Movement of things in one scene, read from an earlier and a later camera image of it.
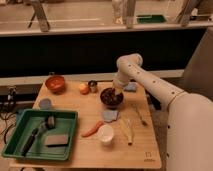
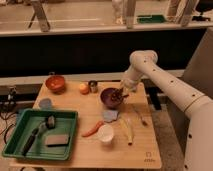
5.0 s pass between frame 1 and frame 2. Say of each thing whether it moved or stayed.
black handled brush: stayed
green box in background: stayed
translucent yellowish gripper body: moved
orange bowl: stayed
